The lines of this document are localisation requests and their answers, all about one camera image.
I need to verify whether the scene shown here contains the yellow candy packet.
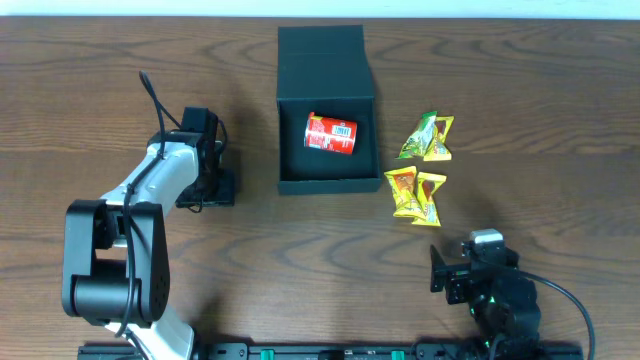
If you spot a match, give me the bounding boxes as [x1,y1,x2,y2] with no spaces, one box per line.
[411,172,447,227]
[423,116,455,162]
[384,166,425,220]

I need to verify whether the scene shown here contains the yellow candy packet upper right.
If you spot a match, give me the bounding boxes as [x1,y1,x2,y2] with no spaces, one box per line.
[423,116,455,162]

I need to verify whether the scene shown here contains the green snack packet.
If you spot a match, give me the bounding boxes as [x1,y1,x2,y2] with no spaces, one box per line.
[397,111,437,159]

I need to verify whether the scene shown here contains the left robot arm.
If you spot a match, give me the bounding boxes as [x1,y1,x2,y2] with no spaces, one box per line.
[61,107,235,359]

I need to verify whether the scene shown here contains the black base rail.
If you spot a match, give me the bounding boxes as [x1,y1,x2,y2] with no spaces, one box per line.
[76,343,585,360]

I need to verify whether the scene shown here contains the yellow candy packet lower right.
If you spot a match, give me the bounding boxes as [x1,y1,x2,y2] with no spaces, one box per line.
[411,172,447,227]

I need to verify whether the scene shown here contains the yellow candy packet lower left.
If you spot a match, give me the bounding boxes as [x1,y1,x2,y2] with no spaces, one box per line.
[384,166,425,220]

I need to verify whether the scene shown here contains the red Pringles can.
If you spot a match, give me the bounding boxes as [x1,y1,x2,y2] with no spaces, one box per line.
[304,112,358,155]

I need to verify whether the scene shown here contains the black open gift box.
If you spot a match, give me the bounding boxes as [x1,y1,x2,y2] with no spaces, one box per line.
[276,25,382,195]

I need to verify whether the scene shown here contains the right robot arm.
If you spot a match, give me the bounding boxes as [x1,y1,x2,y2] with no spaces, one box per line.
[430,229,541,359]

